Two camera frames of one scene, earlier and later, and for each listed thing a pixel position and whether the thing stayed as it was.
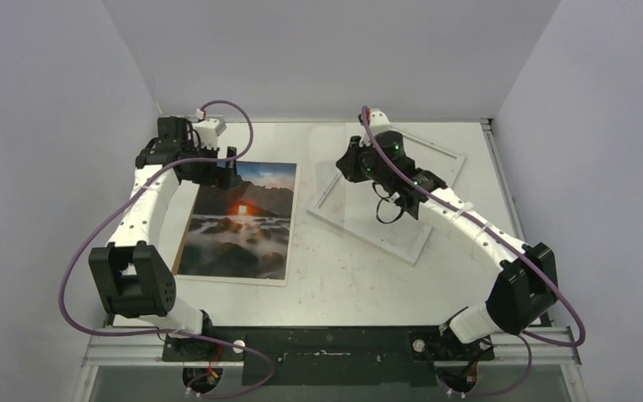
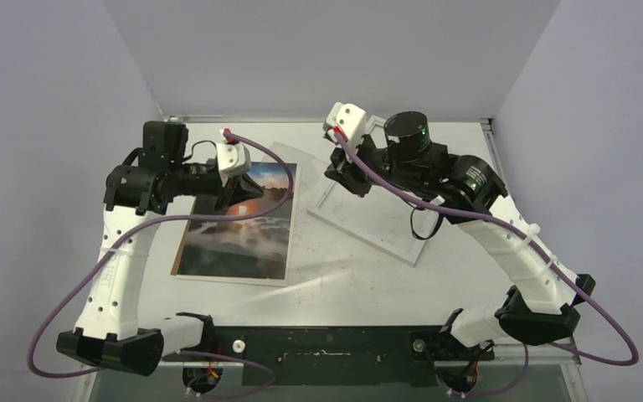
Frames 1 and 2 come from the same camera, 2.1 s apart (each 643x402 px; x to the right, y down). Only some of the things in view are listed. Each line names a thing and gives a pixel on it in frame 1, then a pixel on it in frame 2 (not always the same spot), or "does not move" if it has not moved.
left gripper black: (225, 177) to (239, 188)
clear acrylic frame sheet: (330, 191) to (311, 172)
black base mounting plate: (326, 356) does not move
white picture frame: (393, 226) does not move
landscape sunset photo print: (244, 231) does not move
